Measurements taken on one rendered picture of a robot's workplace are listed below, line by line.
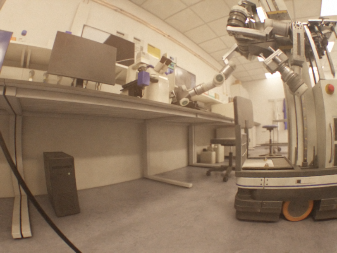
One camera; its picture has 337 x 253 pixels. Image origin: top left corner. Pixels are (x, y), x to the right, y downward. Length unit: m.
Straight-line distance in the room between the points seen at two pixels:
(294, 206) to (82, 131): 1.80
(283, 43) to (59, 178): 1.66
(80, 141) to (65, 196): 0.69
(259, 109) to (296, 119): 5.73
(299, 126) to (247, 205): 0.56
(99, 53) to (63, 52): 0.29
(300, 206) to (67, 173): 1.41
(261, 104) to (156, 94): 5.93
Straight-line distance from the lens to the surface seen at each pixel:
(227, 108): 3.37
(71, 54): 1.24
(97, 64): 1.28
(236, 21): 1.12
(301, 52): 0.99
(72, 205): 1.17
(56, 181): 1.10
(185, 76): 2.00
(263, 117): 6.74
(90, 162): 1.71
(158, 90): 1.18
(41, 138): 1.58
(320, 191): 1.00
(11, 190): 1.67
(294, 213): 1.08
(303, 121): 1.10
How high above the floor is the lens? 0.53
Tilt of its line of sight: 3 degrees up
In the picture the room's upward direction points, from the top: 1 degrees counter-clockwise
